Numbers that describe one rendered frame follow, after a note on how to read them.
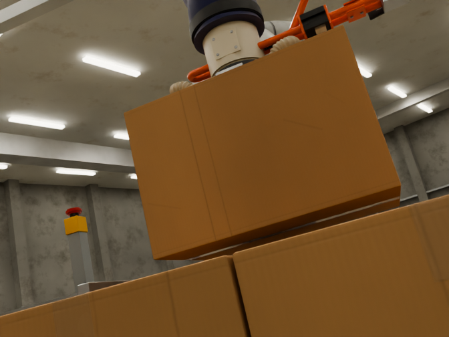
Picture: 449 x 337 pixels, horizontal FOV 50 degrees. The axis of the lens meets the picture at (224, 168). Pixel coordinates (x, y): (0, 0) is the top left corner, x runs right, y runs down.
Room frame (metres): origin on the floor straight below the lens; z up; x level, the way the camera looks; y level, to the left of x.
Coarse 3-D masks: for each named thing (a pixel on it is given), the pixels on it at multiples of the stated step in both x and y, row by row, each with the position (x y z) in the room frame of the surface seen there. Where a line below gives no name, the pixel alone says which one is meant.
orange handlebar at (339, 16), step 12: (360, 0) 1.15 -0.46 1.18; (372, 0) 1.14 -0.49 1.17; (336, 12) 1.16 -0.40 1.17; (348, 12) 1.16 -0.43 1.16; (360, 12) 1.17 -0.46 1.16; (336, 24) 1.21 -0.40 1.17; (276, 36) 1.22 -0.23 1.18; (300, 36) 1.24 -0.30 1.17; (192, 72) 1.30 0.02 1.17; (204, 72) 1.30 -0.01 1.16
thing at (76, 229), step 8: (80, 216) 2.01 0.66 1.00; (72, 224) 1.99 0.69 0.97; (80, 224) 2.00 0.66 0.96; (72, 232) 1.99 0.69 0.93; (80, 232) 2.00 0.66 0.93; (72, 240) 2.00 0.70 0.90; (80, 240) 1.99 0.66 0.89; (72, 248) 2.00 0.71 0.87; (80, 248) 1.99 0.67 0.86; (88, 248) 2.04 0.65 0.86; (72, 256) 2.00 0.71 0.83; (80, 256) 1.99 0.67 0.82; (88, 256) 2.03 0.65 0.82; (72, 264) 2.00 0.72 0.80; (80, 264) 1.99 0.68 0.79; (88, 264) 2.02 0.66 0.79; (80, 272) 1.99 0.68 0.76; (88, 272) 2.01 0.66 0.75; (80, 280) 1.99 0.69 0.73; (88, 280) 2.00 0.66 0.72
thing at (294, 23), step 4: (304, 0) 1.21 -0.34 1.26; (308, 0) 1.21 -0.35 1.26; (300, 4) 1.21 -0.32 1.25; (304, 4) 1.21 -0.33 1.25; (300, 8) 1.21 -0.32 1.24; (304, 8) 1.21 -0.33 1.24; (296, 12) 1.22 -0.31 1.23; (300, 12) 1.21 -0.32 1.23; (296, 16) 1.21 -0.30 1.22; (296, 20) 1.22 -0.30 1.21; (292, 24) 1.22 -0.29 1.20; (296, 24) 1.22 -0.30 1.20
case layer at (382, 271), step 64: (256, 256) 0.48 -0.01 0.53; (320, 256) 0.46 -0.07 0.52; (384, 256) 0.45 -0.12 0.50; (448, 256) 0.44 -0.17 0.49; (0, 320) 0.57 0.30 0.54; (64, 320) 0.54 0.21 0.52; (128, 320) 0.52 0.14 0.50; (192, 320) 0.50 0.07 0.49; (256, 320) 0.48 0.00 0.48; (320, 320) 0.47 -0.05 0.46; (384, 320) 0.45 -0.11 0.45; (448, 320) 0.44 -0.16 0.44
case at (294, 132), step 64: (256, 64) 1.06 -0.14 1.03; (320, 64) 1.02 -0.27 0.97; (128, 128) 1.17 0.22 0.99; (192, 128) 1.12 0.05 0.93; (256, 128) 1.08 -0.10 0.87; (320, 128) 1.04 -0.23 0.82; (192, 192) 1.13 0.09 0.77; (256, 192) 1.09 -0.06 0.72; (320, 192) 1.05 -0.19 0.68; (384, 192) 1.03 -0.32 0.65; (192, 256) 1.30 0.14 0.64
